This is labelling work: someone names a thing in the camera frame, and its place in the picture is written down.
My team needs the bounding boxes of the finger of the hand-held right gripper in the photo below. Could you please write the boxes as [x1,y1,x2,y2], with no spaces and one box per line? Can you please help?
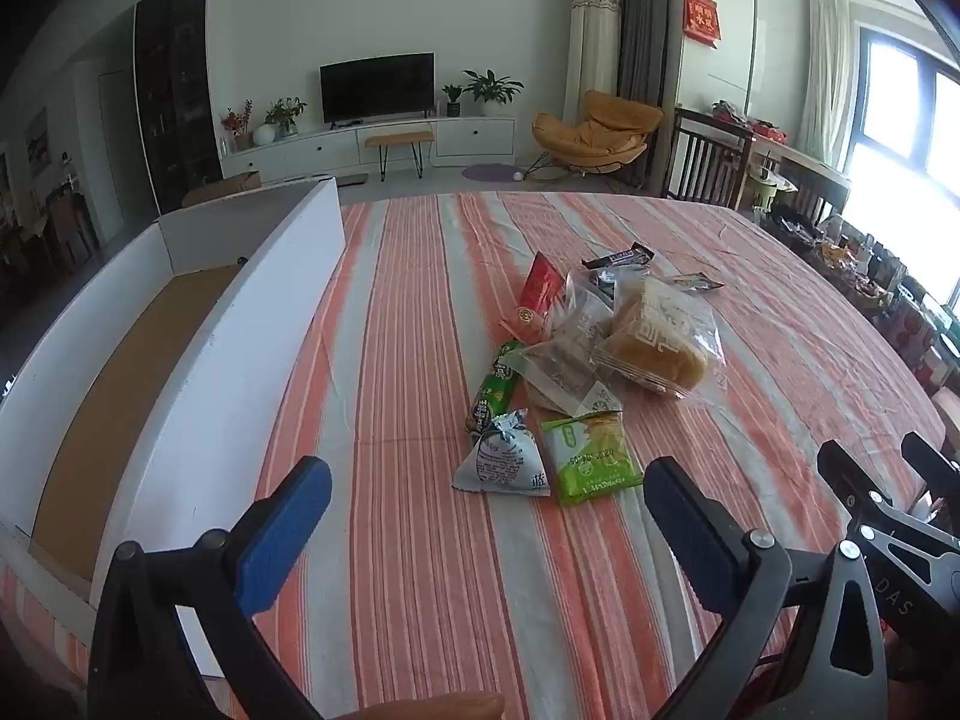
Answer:
[816,439,960,638]
[902,432,960,501]

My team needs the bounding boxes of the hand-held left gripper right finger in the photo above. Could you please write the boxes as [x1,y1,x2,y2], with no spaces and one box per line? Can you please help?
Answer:
[642,454,890,720]

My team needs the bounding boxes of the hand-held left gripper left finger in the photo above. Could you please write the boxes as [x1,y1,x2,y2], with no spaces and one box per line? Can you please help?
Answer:
[86,454,335,720]

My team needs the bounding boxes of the green cracker packet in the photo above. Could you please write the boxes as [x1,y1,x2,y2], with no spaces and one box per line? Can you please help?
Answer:
[541,411,646,507]

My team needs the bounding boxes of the white cardboard box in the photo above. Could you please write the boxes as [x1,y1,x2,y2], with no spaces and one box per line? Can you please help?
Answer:
[0,176,346,691]

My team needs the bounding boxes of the clear bread packet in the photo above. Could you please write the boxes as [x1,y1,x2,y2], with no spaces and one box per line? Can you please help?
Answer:
[592,274,728,402]

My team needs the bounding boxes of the blue white triangular packet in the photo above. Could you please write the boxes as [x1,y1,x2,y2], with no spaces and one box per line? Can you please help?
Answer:
[452,409,552,500]

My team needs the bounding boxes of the clear packet of brown slices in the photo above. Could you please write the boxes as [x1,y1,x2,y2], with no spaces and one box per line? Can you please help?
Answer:
[521,270,623,417]

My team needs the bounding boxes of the green sausage packet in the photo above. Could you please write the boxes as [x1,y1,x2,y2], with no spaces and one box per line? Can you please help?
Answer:
[466,341,530,436]

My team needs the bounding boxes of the red snack packet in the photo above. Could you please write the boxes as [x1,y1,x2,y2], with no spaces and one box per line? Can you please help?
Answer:
[501,251,567,338]

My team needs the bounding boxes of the pile of assorted goods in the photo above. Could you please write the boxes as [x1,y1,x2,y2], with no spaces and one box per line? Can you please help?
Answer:
[757,206,960,391]

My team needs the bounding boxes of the orange striped tablecloth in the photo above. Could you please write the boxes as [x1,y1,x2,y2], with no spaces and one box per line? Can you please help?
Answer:
[0,191,950,720]

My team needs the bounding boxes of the dark chocolate bar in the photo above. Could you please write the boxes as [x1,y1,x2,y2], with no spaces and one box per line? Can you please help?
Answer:
[581,242,655,271]

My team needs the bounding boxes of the green stool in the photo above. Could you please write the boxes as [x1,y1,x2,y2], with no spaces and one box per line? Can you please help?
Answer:
[750,172,796,212]

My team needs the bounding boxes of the wooden side table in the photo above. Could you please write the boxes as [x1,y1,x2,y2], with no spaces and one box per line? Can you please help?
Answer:
[675,109,852,200]

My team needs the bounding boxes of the black framed window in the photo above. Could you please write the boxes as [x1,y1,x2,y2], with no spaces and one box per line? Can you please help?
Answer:
[844,26,960,301]

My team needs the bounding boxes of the dark wooden chair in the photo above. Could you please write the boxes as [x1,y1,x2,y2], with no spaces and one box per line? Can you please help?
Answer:
[664,106,755,207]

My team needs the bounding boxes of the brown cardboard box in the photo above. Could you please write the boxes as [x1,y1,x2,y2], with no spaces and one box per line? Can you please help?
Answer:
[182,171,262,207]

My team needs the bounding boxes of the red flowers in vase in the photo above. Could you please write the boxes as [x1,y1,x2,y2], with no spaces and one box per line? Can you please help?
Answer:
[220,99,254,152]

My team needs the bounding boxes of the white curtain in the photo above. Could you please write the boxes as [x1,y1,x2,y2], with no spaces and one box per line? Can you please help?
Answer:
[801,0,863,166]

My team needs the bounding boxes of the wooden stool with metal legs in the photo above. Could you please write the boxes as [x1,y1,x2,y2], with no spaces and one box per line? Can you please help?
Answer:
[364,130,436,182]

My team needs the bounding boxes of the orange lounge chair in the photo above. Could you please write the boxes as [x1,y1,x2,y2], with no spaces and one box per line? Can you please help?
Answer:
[525,90,665,185]

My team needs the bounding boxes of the green plant in glass vase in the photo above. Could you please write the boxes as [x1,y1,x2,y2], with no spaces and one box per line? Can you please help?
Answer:
[264,96,307,140]

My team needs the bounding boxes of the white television cabinet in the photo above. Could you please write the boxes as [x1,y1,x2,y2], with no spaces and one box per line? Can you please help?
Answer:
[221,116,518,185]

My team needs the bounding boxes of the black television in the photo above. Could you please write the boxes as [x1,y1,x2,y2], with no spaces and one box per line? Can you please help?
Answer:
[319,52,436,127]

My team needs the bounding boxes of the large potted green plant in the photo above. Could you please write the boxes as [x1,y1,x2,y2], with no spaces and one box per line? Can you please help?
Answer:
[463,69,524,118]

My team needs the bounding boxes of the grey curtain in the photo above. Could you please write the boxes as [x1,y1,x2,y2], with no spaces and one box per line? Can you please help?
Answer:
[600,0,687,196]

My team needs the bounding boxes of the covered standing air conditioner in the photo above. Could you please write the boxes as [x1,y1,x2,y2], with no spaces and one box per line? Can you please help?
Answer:
[562,0,622,102]

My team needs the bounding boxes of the dark wall cabinet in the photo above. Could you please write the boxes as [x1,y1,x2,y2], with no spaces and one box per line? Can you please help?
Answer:
[133,0,224,215]

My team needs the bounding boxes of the red wall hanging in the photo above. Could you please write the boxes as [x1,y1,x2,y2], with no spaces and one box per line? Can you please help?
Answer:
[682,0,722,50]

